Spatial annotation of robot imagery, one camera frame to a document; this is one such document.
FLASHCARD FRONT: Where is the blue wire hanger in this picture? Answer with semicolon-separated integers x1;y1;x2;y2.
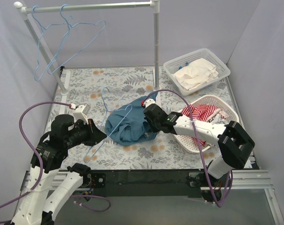
31;4;73;82
44;4;107;75
84;87;133;164

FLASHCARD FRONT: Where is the blue tank top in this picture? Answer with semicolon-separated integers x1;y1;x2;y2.
105;96;157;146

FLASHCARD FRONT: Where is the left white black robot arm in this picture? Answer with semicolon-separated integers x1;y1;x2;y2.
11;114;107;225

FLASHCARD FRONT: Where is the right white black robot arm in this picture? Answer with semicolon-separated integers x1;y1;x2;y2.
143;103;255;186

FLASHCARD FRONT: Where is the red white striped garment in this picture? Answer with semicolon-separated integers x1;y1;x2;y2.
180;104;227;147

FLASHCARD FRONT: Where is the white basket with striped clothes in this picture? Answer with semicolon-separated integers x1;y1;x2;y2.
175;95;239;153

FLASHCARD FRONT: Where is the white basket with cream cloth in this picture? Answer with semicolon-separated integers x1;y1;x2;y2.
163;48;230;97

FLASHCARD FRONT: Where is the black white striped garment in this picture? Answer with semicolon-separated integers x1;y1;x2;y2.
205;111;229;124

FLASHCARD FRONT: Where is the cream white cloth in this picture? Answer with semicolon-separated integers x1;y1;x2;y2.
173;58;219;90

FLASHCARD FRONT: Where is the white clothes rack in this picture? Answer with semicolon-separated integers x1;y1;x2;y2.
14;0;160;96

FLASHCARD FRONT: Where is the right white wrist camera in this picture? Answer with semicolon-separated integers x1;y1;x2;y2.
141;98;156;108

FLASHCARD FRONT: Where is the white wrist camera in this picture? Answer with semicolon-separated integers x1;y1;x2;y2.
141;98;156;108
70;103;91;125

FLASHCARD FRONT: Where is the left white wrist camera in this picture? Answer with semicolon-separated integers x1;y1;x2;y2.
70;103;91;125

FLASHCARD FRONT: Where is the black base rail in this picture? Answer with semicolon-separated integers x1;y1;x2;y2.
90;169;208;198

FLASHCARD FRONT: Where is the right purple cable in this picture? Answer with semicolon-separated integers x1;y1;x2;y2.
141;89;233;208

